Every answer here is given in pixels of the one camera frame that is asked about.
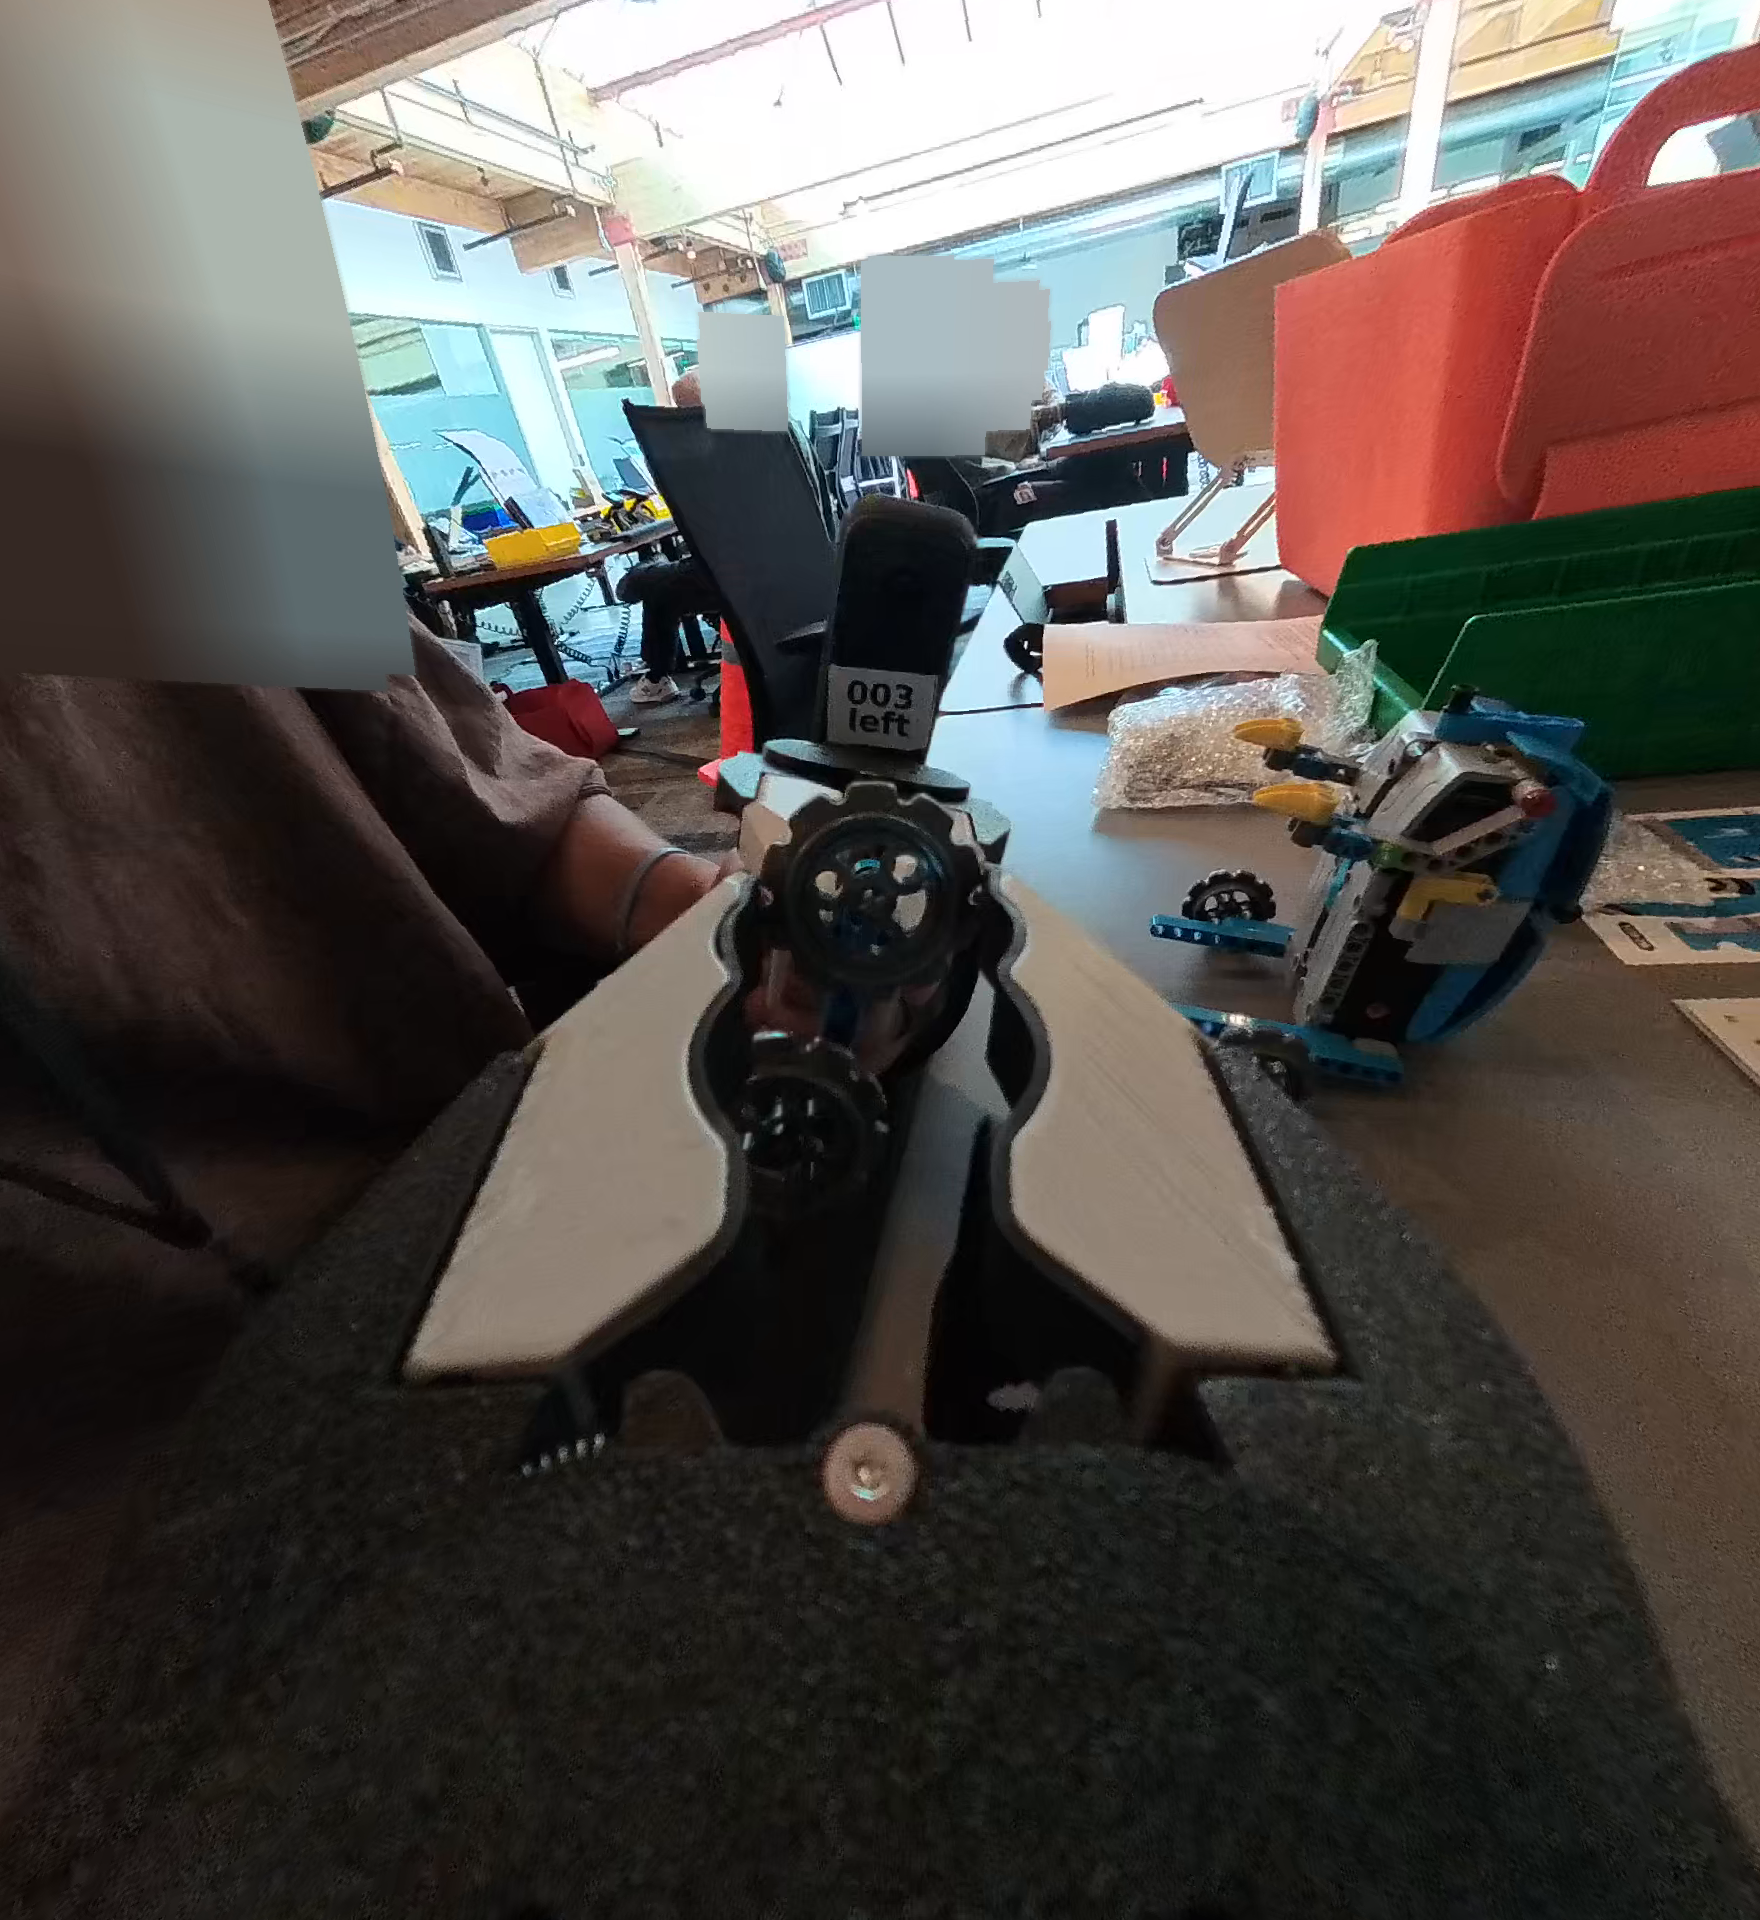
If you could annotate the paper sheet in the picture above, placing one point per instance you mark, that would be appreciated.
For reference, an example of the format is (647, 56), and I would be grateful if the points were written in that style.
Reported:
(1195, 652)

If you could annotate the large black toy wheel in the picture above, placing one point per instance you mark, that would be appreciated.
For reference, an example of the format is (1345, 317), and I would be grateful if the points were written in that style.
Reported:
(874, 886)

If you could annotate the green plastic bin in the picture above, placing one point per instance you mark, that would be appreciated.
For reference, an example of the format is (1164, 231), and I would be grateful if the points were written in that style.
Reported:
(1571, 556)
(1675, 691)

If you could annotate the small black toy wheel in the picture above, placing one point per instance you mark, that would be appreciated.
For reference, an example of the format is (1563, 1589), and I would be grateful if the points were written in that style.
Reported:
(813, 1109)

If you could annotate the person's left forearm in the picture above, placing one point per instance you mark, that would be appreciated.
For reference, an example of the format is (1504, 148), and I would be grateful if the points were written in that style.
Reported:
(610, 886)

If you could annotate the small grey box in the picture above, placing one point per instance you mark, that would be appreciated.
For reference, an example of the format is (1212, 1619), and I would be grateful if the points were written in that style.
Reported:
(1031, 578)

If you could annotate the red bag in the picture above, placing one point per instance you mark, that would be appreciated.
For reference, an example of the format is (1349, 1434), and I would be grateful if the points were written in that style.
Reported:
(562, 720)

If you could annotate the black office chair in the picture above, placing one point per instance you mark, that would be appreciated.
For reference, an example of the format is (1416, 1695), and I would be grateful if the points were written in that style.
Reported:
(745, 524)

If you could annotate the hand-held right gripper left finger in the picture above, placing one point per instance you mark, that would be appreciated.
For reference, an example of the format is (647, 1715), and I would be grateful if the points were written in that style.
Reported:
(580, 1185)

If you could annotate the grey wrist band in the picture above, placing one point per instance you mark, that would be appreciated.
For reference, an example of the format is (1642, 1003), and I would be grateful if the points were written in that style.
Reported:
(647, 900)

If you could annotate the wooden background table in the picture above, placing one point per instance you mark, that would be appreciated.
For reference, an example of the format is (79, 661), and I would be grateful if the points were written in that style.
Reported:
(551, 578)

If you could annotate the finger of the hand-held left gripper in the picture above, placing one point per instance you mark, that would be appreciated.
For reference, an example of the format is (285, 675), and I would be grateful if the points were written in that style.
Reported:
(769, 847)
(947, 1005)

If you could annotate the blue printed sticker sheet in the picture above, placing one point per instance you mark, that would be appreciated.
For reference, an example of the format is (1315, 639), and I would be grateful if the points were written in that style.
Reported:
(1721, 886)

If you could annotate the bubble wrap bag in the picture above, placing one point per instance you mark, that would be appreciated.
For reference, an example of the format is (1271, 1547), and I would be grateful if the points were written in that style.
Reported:
(1210, 735)

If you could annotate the orange traffic cone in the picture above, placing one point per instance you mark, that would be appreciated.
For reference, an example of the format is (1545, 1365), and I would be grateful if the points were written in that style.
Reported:
(739, 704)

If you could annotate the person's brown shirt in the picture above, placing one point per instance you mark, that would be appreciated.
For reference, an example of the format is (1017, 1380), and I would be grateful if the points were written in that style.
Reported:
(190, 900)

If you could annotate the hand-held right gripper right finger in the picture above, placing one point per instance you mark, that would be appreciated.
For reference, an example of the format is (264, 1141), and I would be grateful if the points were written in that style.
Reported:
(1165, 1185)

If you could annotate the yellow plastic bin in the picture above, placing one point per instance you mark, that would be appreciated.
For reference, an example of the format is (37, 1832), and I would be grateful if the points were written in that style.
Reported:
(533, 548)

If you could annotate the blue grey toy robot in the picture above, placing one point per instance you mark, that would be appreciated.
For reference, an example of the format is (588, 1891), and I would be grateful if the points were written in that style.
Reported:
(1436, 886)

